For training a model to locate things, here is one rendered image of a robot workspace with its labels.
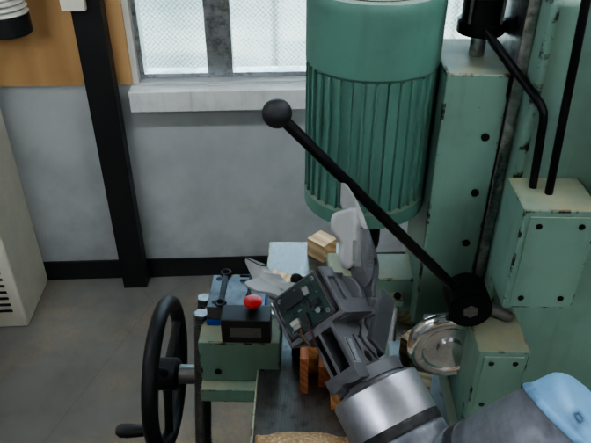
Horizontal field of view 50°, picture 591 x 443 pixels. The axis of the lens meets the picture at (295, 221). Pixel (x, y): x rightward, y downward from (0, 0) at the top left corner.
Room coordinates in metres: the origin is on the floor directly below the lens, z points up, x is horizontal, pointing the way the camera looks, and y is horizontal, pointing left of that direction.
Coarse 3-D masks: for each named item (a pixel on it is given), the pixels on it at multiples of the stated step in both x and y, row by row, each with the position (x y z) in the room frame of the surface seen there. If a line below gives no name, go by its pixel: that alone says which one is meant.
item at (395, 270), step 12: (336, 264) 0.82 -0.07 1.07; (384, 264) 0.82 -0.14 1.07; (396, 264) 0.82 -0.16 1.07; (408, 264) 0.82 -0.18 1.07; (384, 276) 0.79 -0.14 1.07; (396, 276) 0.79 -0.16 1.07; (408, 276) 0.79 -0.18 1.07; (384, 288) 0.78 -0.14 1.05; (396, 288) 0.78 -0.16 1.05; (408, 288) 0.78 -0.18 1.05; (408, 300) 0.78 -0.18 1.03
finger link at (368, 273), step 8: (368, 232) 0.55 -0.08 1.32; (368, 240) 0.55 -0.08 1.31; (368, 248) 0.54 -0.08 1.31; (368, 256) 0.53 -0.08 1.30; (376, 256) 0.54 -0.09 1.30; (368, 264) 0.52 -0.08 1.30; (376, 264) 0.53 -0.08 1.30; (352, 272) 0.52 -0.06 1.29; (360, 272) 0.52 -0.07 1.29; (368, 272) 0.52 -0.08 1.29; (376, 272) 0.52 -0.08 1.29; (360, 280) 0.52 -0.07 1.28; (368, 280) 0.51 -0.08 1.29; (376, 280) 0.52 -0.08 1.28; (368, 288) 0.51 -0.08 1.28; (368, 296) 0.51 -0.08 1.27
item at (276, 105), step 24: (264, 120) 0.67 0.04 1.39; (288, 120) 0.67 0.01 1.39; (312, 144) 0.68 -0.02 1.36; (336, 168) 0.67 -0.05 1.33; (360, 192) 0.67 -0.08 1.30; (384, 216) 0.67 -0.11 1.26; (408, 240) 0.67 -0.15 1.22; (432, 264) 0.67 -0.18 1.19; (456, 288) 0.67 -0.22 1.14; (480, 288) 0.67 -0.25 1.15; (456, 312) 0.65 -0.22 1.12; (480, 312) 0.65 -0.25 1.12; (504, 312) 0.67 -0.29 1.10
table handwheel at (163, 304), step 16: (160, 304) 0.86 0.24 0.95; (176, 304) 0.91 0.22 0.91; (160, 320) 0.82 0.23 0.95; (176, 320) 0.94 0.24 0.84; (160, 336) 0.79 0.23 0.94; (176, 336) 0.91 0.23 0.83; (144, 352) 0.76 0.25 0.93; (160, 352) 0.77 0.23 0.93; (176, 352) 0.93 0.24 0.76; (144, 368) 0.74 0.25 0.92; (160, 368) 0.77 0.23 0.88; (176, 368) 0.82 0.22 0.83; (192, 368) 0.82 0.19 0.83; (144, 384) 0.72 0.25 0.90; (160, 384) 0.80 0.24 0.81; (176, 384) 0.80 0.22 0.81; (144, 400) 0.70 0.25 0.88; (176, 400) 0.86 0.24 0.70; (144, 416) 0.69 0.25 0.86; (176, 416) 0.83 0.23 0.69; (144, 432) 0.69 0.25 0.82; (160, 432) 0.70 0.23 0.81; (176, 432) 0.79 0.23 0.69
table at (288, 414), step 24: (288, 264) 1.04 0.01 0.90; (312, 264) 1.04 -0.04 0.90; (288, 360) 0.77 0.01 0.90; (216, 384) 0.75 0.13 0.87; (240, 384) 0.75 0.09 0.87; (264, 384) 0.72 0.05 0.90; (288, 384) 0.72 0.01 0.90; (312, 384) 0.72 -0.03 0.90; (264, 408) 0.67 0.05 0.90; (288, 408) 0.67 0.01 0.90; (312, 408) 0.67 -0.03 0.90; (264, 432) 0.62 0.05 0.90; (336, 432) 0.62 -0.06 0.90
